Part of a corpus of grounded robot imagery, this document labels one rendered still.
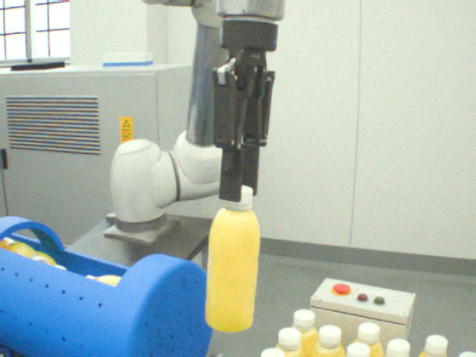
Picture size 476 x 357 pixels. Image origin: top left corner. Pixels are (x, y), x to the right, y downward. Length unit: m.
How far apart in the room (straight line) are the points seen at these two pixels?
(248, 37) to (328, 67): 2.86
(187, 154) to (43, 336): 0.75
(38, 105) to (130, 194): 1.50
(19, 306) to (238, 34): 0.62
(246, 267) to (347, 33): 2.87
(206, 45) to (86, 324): 0.75
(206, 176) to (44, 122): 1.54
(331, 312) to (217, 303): 0.37
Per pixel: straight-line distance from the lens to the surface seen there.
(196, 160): 1.48
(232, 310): 0.74
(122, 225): 1.55
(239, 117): 0.66
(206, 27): 1.29
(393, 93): 3.48
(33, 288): 0.96
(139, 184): 1.48
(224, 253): 0.70
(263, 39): 0.66
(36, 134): 2.95
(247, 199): 0.70
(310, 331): 0.99
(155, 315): 0.86
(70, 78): 2.75
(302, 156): 3.62
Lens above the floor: 1.60
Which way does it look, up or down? 16 degrees down
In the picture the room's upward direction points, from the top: straight up
